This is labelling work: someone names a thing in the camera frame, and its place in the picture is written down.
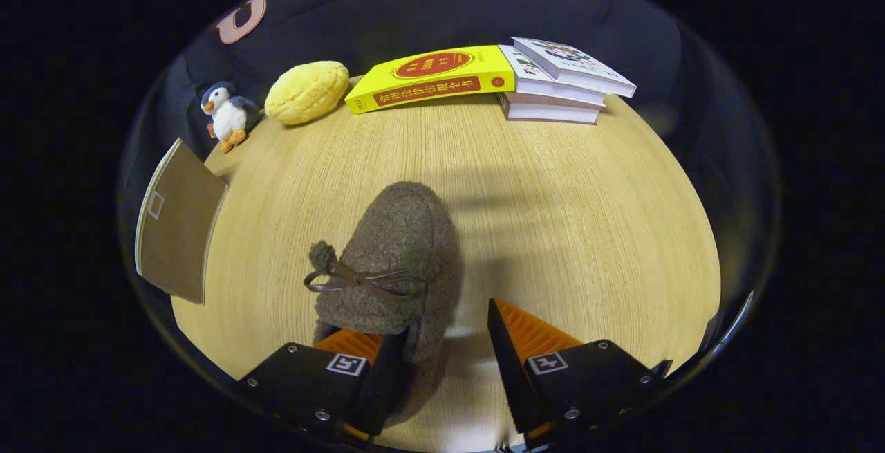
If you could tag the yellow book with red circle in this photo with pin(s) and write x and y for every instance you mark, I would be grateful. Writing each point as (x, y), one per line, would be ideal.
(429, 76)

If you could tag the brown fabric storage box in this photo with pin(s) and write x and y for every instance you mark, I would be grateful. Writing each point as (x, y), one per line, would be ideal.
(176, 225)

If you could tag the white book with colourful cover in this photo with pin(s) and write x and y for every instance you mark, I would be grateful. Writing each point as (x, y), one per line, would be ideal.
(574, 62)

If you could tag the yellow bun plush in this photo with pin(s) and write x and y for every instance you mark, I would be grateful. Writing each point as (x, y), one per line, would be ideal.
(308, 92)

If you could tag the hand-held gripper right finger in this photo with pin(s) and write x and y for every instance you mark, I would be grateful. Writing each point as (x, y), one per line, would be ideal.
(508, 377)

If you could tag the brown fuzzy shoe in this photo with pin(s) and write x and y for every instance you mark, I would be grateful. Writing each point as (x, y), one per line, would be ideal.
(401, 245)

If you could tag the penguin plush toy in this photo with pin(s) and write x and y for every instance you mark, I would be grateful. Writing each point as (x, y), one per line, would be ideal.
(228, 117)

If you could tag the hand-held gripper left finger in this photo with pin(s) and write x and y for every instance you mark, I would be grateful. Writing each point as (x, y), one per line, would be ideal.
(380, 398)

